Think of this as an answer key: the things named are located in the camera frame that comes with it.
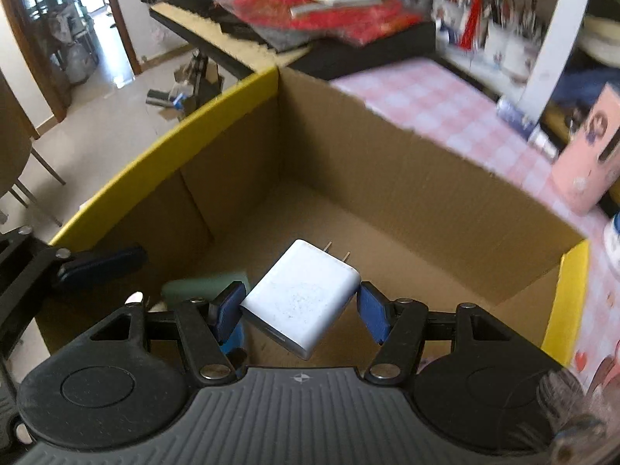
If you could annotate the red tassel ornament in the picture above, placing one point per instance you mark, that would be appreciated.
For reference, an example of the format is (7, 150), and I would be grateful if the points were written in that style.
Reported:
(472, 19)

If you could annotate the wooden chair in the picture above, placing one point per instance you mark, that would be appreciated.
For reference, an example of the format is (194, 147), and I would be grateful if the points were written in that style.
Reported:
(14, 145)

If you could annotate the blue plastic gadget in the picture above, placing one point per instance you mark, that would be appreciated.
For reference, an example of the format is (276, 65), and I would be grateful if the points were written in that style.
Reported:
(236, 341)

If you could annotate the white jar green lid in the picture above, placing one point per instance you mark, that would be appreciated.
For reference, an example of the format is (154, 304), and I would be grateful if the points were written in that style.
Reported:
(614, 240)

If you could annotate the red plastic bags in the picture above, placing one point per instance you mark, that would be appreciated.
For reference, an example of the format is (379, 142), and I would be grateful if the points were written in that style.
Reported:
(358, 19)

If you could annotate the black electronic keyboard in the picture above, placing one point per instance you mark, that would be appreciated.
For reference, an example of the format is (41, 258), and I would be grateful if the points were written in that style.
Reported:
(203, 14)

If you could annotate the wooden bookshelf white post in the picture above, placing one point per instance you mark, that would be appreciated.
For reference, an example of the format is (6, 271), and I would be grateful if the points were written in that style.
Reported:
(557, 43)

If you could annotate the grey fuzzy cloth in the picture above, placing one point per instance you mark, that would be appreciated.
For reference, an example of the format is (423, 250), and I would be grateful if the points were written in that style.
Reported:
(571, 411)

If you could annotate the yellow cardboard box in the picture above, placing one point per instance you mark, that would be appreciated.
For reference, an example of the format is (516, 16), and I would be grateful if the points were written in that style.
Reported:
(387, 179)

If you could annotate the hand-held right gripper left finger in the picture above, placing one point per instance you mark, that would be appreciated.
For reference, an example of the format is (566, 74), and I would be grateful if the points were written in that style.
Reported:
(227, 315)

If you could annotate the black keyboard stand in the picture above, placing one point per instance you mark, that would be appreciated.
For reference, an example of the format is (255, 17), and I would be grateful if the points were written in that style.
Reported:
(203, 77)

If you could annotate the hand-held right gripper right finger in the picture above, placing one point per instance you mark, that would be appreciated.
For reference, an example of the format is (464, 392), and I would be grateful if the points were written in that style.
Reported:
(373, 315)

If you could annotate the white pen holder cup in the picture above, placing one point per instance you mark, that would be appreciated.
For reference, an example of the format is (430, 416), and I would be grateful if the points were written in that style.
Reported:
(448, 19)
(513, 51)

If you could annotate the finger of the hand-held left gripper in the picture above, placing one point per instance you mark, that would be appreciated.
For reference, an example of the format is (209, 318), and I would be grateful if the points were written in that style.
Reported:
(97, 264)

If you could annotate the white wall charger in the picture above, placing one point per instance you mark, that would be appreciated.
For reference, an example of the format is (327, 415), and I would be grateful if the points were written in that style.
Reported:
(300, 300)

